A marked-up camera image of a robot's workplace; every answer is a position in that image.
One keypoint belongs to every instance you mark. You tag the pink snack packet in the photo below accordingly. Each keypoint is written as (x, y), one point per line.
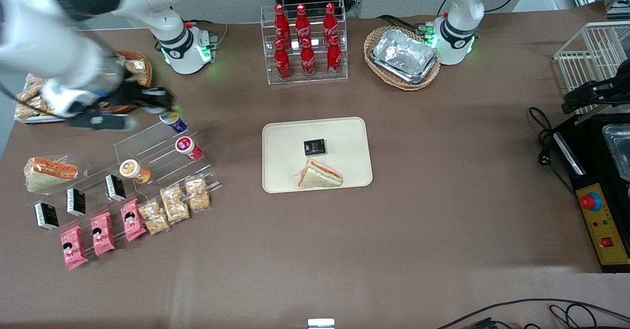
(132, 220)
(73, 248)
(102, 234)

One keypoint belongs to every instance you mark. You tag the beige plastic tray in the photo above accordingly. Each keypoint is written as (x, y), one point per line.
(285, 161)

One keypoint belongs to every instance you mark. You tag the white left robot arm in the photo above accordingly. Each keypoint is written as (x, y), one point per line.
(465, 4)

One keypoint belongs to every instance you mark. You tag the red cola bottle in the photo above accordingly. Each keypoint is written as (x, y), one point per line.
(334, 57)
(307, 60)
(282, 63)
(302, 23)
(330, 22)
(281, 23)

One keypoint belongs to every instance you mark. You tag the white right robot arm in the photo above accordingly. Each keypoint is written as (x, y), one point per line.
(44, 38)

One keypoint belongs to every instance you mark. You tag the clear acrylic stepped display stand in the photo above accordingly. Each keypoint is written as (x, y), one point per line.
(157, 148)

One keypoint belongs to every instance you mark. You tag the wrapped triangle sandwich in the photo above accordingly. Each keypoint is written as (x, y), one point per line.
(319, 176)
(49, 175)

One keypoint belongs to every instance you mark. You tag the small black box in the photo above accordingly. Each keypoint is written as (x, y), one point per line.
(314, 147)
(46, 215)
(76, 202)
(116, 188)

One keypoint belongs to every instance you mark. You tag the stack of foil trays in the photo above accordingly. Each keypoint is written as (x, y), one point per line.
(403, 53)

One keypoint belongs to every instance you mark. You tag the orange gum bottle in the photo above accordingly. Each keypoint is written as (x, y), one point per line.
(134, 170)

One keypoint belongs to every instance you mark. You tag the red gum bottle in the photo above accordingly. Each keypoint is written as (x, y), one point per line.
(188, 148)

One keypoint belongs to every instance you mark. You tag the red emergency stop button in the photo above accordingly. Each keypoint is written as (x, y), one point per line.
(590, 201)

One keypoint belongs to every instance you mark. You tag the black sealing machine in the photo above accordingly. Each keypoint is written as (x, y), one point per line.
(590, 161)

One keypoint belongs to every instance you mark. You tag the dark wicker basket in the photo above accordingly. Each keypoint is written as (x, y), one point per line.
(147, 68)

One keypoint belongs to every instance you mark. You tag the small white device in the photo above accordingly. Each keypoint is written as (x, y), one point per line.
(321, 323)

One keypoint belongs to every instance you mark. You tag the yellow control panel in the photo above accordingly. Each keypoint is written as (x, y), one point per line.
(605, 225)

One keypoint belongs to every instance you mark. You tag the clear acrylic bottle rack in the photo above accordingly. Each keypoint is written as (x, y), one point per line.
(317, 79)

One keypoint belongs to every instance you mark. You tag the clear bag of rice crisps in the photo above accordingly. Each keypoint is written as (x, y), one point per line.
(33, 79)
(137, 69)
(174, 204)
(153, 217)
(28, 100)
(198, 193)

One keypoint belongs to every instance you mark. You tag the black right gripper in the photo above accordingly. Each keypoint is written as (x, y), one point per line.
(129, 93)

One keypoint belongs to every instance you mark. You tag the metal machine tray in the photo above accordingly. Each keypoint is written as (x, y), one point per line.
(619, 147)

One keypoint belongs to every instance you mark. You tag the light wicker basket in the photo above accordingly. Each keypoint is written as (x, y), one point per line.
(379, 75)

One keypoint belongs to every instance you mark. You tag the white plastic bin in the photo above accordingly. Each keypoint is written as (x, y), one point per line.
(49, 118)

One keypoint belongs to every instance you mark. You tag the blue gum bottle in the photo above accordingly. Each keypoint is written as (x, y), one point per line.
(176, 122)

